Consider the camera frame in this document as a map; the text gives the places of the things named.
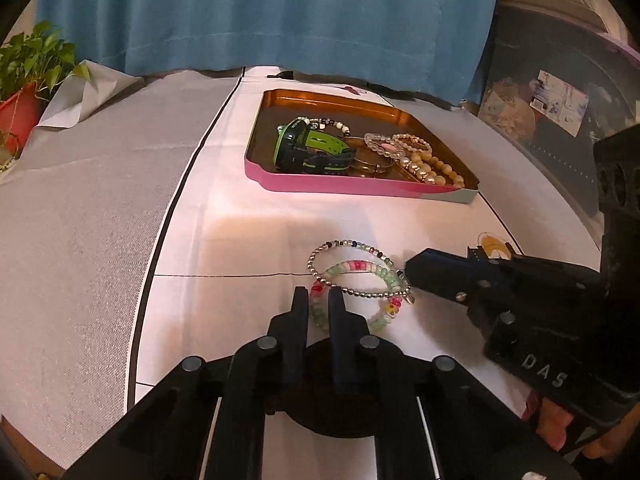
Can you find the green and black watch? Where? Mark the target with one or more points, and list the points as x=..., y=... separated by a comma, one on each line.
x=310, y=147

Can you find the clear plastic storage bin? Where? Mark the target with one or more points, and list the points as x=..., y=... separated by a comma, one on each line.
x=550, y=110

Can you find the green leafy plant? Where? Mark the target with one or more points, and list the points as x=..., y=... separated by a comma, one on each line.
x=30, y=55

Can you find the red plant pot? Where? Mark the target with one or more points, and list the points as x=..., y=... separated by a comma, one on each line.
x=17, y=115

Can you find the metal bangle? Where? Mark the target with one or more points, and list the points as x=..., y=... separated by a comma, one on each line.
x=367, y=165

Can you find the person's right hand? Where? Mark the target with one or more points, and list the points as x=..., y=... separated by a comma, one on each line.
x=555, y=422

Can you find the blue curtain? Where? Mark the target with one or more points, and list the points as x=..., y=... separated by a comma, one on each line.
x=270, y=15

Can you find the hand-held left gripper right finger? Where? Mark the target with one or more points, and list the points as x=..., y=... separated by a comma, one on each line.
x=345, y=350

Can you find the pink-edged metal tray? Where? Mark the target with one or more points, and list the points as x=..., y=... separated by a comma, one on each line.
x=310, y=170

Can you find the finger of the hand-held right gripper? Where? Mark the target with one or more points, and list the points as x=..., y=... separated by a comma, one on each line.
x=492, y=251
x=480, y=275

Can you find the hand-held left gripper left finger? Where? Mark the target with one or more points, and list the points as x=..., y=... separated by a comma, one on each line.
x=280, y=355

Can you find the white printed mat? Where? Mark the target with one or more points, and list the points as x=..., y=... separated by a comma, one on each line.
x=240, y=240

